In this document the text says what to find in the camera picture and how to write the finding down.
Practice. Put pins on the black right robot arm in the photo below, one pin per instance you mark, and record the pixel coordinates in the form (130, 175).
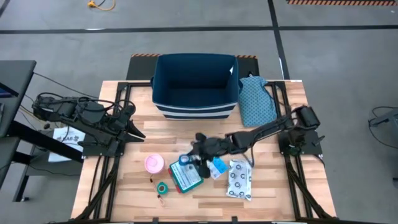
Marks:
(264, 129)

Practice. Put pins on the white printed paper sheet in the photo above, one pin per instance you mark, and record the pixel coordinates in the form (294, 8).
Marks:
(70, 137)

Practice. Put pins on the black hazard-edged floor mat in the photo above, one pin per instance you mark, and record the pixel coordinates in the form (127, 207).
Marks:
(140, 70)

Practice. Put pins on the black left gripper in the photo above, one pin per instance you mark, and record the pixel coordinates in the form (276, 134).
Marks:
(124, 121)

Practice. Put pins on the green first aid box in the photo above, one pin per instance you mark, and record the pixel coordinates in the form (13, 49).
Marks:
(185, 177)

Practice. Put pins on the navy white striped fabric basket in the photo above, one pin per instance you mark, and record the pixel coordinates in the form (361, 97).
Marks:
(196, 112)

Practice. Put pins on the blue white pill organizer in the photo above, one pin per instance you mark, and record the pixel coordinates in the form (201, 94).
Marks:
(221, 165)

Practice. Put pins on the pink plastic cup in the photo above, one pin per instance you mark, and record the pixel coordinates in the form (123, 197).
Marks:
(154, 163)

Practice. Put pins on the black metal table frame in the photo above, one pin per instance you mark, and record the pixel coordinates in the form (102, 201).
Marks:
(122, 86)

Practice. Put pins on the orange black hazard tape strip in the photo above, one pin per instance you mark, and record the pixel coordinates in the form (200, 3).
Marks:
(342, 2)

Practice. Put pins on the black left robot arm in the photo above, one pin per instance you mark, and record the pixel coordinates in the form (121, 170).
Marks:
(87, 115)

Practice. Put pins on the black side desk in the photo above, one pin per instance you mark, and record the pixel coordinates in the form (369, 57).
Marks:
(15, 81)

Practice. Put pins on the teal patterned fabric pouch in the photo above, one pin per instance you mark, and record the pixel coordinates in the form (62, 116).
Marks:
(256, 102)

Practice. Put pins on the black office chair base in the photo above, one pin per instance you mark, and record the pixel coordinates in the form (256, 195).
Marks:
(388, 118)

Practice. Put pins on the blue tape roll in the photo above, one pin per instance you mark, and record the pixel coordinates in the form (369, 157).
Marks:
(180, 159)

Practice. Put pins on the green tape roll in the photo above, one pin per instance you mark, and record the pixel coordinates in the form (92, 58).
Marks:
(158, 188)

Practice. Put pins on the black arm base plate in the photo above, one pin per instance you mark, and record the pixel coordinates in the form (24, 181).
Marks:
(311, 149)
(99, 151)

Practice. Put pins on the white patterned gauze pack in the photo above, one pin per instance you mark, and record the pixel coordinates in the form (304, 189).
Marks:
(238, 180)

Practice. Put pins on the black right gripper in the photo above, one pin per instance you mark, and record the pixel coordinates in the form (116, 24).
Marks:
(214, 146)

